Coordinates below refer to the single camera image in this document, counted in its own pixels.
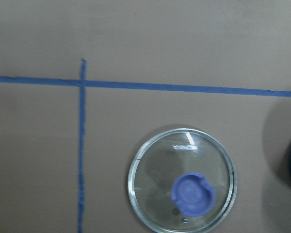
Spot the glass pot lid blue knob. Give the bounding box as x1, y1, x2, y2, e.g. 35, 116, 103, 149
128, 128, 238, 233

